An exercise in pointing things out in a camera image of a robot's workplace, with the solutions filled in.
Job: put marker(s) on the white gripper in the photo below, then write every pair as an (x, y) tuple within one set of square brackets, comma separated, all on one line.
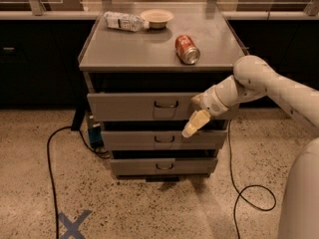
[(212, 103)]

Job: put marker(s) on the grey top drawer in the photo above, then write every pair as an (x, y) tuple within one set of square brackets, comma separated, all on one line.
[(142, 106)]

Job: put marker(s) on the grey drawer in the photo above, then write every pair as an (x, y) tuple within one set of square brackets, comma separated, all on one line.
[(142, 106), (157, 166), (162, 140)]

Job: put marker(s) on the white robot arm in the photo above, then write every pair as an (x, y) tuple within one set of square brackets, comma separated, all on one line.
[(253, 79)]

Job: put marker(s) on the grey bottom drawer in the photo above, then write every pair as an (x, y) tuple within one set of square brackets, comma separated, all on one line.
[(157, 166)]

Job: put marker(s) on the grey metal drawer cabinet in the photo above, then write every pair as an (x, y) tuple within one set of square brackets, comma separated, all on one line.
[(116, 61)]

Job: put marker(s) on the grey middle drawer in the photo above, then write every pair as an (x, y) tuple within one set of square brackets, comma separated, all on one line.
[(162, 140)]

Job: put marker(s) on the orange soda can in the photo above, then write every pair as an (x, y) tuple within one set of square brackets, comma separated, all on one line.
[(186, 49)]

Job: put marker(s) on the beige paper bowl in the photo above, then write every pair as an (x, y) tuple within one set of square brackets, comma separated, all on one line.
[(157, 18)]

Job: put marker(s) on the blue box behind cabinet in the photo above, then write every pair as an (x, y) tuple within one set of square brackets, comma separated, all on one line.
[(94, 133)]

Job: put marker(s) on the clear plastic water bottle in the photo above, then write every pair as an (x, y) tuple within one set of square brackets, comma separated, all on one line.
[(125, 21)]

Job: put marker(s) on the blue tape cross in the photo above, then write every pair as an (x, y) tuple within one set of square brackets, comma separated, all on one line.
[(73, 228)]

